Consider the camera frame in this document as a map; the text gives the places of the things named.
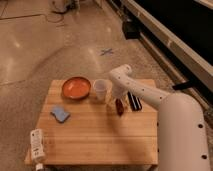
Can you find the black striped block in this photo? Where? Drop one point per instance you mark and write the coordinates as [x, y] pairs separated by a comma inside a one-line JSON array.
[[134, 102]]

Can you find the wooden table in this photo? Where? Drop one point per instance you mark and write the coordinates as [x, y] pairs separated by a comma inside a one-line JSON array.
[[95, 134]]

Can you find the long white rail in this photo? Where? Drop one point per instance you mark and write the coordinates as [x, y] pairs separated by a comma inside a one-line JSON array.
[[192, 60]]

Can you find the white object at top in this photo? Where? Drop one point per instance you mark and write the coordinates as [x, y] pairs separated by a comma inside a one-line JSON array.
[[62, 6]]

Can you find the white tube bottle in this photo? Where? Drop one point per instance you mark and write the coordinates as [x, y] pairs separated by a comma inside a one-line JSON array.
[[37, 149]]

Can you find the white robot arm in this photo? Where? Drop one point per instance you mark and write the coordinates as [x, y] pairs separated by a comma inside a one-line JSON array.
[[181, 130]]

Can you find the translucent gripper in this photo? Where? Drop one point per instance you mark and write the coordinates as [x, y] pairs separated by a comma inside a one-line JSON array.
[[110, 100]]

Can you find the white ceramic cup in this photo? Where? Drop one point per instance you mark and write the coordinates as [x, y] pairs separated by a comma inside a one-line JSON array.
[[100, 88]]

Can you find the black box on floor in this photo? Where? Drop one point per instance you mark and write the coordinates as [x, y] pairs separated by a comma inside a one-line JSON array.
[[130, 30]]

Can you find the blue sponge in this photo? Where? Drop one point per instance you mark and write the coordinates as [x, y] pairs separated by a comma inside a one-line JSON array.
[[60, 114]]

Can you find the orange ceramic bowl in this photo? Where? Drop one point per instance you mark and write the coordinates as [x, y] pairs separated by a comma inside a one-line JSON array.
[[76, 88]]

